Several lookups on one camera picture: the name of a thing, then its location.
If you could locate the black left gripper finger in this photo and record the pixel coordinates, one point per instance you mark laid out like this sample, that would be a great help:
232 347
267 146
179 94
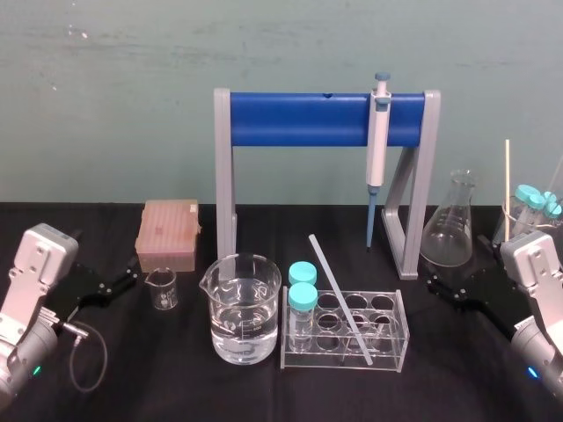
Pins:
127 270
112 294

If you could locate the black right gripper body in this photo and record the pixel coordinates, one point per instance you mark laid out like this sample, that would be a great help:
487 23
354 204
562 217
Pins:
492 294

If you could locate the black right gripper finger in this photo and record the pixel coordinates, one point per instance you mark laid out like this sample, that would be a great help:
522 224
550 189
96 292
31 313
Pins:
453 301
444 282

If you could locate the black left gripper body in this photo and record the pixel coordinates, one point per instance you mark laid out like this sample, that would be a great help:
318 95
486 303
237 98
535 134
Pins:
81 288

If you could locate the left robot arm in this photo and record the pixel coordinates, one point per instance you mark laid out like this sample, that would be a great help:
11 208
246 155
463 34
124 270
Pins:
31 272

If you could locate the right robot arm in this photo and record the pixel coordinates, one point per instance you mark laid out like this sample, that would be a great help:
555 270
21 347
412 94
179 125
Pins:
534 272

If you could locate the glass stirring rod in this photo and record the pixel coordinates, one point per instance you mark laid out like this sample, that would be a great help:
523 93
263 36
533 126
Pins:
338 294

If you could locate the thin clear rod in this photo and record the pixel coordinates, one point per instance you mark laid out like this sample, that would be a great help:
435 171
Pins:
555 175

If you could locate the small glass beaker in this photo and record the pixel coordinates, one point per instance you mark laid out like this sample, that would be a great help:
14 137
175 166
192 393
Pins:
162 292

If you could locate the glass conical flask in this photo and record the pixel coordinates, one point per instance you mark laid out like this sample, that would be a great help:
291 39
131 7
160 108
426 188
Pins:
448 237

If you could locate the pink pipette tip box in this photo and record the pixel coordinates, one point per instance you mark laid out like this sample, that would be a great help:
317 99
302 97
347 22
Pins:
169 228

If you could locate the glass beaker holding tubes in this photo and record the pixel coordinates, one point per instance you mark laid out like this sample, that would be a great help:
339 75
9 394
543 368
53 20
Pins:
521 224

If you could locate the clear acrylic tube rack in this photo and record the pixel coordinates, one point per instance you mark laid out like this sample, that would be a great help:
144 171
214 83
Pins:
387 347

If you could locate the clear tube with teal cap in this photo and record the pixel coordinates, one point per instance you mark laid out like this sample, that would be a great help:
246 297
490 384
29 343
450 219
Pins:
524 192
537 201
550 204
302 270
302 303

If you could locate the thin wooden stick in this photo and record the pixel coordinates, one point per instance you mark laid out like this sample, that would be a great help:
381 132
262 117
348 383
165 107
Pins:
507 184

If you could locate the black table cloth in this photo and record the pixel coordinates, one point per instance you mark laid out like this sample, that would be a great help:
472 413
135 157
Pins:
176 387

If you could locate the large glass beaker with water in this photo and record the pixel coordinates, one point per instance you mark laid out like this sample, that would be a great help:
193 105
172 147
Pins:
244 321

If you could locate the white and blue pipette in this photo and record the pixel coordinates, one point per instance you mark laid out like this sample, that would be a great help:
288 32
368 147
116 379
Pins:
377 145

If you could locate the blue and grey pipette stand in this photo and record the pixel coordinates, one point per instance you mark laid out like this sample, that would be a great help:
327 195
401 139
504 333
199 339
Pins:
299 118

